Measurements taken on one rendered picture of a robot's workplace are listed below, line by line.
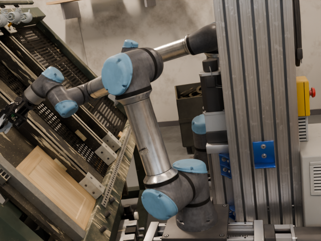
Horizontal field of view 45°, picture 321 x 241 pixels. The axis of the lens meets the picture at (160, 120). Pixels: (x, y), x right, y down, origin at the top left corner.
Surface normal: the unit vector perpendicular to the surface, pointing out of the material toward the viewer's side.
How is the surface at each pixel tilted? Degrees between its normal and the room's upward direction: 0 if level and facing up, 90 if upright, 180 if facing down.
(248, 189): 90
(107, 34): 90
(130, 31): 90
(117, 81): 82
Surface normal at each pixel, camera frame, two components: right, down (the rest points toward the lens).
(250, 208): -0.21, 0.31
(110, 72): -0.65, 0.18
